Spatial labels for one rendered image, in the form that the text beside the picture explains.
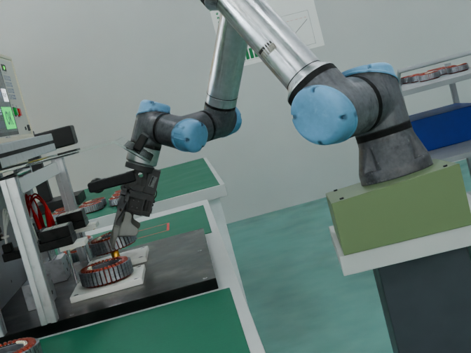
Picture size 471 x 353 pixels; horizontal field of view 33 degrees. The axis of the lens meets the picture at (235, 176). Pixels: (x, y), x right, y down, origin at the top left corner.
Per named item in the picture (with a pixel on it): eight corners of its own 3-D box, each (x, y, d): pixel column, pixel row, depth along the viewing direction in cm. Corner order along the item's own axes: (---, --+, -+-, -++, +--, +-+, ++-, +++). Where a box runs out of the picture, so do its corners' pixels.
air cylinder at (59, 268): (71, 273, 197) (65, 252, 196) (67, 279, 189) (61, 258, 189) (51, 279, 196) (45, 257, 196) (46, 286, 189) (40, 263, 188)
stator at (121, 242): (139, 236, 199) (134, 222, 198) (136, 244, 188) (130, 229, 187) (96, 251, 198) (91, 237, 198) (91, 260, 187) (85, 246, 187)
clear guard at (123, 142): (153, 155, 180) (146, 129, 180) (151, 162, 156) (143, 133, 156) (11, 193, 179) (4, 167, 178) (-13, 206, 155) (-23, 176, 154)
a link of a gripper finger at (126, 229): (133, 248, 184) (142, 213, 188) (108, 242, 184) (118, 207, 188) (132, 253, 187) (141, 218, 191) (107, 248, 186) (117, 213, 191)
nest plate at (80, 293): (146, 269, 177) (144, 263, 177) (143, 284, 163) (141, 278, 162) (79, 287, 177) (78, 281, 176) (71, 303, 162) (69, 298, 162)
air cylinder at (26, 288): (57, 296, 173) (50, 272, 172) (52, 305, 165) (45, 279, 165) (34, 302, 172) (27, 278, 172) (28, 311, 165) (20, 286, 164)
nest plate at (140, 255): (148, 250, 201) (147, 245, 201) (146, 261, 187) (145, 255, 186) (90, 265, 201) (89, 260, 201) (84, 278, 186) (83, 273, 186)
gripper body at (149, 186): (148, 220, 189) (160, 170, 189) (113, 211, 188) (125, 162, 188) (149, 216, 197) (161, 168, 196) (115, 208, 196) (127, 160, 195)
